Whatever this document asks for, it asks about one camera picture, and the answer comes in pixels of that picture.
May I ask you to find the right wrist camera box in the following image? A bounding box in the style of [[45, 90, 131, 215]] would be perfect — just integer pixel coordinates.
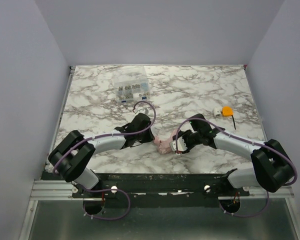
[[169, 137, 188, 154]]

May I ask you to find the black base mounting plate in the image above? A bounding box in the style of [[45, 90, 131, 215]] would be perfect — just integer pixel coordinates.
[[72, 173, 250, 212]]

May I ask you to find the yellow tape measure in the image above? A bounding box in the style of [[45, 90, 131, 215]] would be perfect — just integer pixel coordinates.
[[221, 106, 237, 130]]

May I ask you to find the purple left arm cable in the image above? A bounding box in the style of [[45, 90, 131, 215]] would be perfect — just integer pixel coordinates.
[[52, 100, 158, 221]]

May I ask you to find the aluminium frame rail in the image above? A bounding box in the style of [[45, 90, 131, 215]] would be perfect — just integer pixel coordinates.
[[17, 178, 73, 240]]

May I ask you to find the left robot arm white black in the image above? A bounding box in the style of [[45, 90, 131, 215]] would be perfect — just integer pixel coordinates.
[[48, 112, 155, 190]]

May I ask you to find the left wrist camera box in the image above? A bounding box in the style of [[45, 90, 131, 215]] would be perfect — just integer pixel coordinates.
[[135, 107, 149, 115]]

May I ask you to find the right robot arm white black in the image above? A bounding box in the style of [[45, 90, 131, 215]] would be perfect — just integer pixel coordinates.
[[169, 114, 298, 193]]

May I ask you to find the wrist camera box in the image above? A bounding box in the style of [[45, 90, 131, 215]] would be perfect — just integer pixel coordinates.
[[169, 137, 188, 154], [135, 107, 149, 115]]

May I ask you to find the pink folding umbrella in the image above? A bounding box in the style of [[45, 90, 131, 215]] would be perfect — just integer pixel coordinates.
[[153, 129, 177, 155]]

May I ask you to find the clear plastic organizer box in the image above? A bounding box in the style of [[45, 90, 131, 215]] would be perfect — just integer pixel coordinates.
[[112, 65, 151, 104]]

